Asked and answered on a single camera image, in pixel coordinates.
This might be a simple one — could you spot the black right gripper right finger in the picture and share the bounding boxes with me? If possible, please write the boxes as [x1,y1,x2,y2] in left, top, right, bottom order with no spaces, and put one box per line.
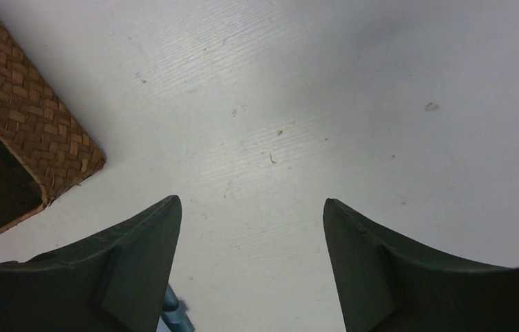
[323,199,519,331]

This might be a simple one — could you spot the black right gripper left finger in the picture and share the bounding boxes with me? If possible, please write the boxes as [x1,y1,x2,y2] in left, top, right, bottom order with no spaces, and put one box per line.
[0,195,182,331]

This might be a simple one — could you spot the blue leather card holder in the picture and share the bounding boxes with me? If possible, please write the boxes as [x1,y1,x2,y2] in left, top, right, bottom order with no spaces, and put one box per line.
[156,285,195,332]

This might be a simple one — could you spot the brown woven divided basket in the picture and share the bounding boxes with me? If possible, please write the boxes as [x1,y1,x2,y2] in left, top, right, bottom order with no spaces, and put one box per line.
[0,21,105,234]

